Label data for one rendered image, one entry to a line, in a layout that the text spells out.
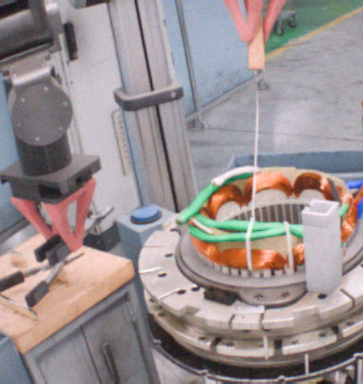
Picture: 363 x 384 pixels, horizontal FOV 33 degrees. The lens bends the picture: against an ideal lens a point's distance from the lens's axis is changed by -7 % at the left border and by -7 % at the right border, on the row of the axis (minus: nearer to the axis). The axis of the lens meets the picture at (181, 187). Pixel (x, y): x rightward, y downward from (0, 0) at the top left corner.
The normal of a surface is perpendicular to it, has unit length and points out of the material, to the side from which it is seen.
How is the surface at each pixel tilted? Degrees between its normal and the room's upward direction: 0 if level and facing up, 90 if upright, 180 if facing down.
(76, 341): 90
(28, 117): 91
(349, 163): 90
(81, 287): 0
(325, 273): 90
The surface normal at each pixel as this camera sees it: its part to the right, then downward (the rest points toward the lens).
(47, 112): 0.32, 0.34
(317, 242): -0.58, 0.41
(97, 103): 0.81, 0.10
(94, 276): -0.17, -0.91
